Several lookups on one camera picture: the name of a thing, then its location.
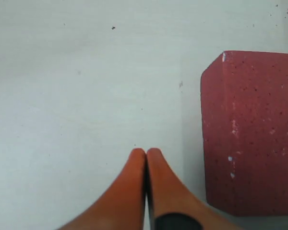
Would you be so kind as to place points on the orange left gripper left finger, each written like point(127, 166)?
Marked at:
point(122, 205)

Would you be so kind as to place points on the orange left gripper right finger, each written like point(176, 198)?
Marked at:
point(171, 205)

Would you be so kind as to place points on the red brick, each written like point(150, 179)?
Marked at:
point(244, 105)

